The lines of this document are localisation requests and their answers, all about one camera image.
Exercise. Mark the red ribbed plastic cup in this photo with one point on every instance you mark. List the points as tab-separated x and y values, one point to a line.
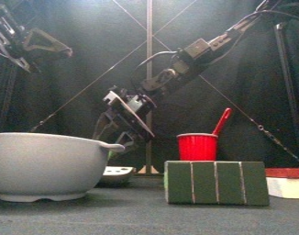
196	147

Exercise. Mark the green sliced toy block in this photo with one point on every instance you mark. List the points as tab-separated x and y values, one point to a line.
216	183

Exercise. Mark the dark metal frame post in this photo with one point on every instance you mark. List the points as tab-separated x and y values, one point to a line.
287	85

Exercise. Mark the green toy peas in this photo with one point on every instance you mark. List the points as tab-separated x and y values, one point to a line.
111	154

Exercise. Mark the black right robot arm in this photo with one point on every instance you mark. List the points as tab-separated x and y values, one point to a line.
204	49

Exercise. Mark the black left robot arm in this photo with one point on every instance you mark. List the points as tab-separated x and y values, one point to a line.
0	12

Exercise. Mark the vertical metal frame pole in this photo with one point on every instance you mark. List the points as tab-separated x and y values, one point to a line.
148	36

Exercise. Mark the small grey toy pan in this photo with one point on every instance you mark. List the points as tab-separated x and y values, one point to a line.
116	175

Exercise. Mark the red and white box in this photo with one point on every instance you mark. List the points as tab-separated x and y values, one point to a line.
287	183

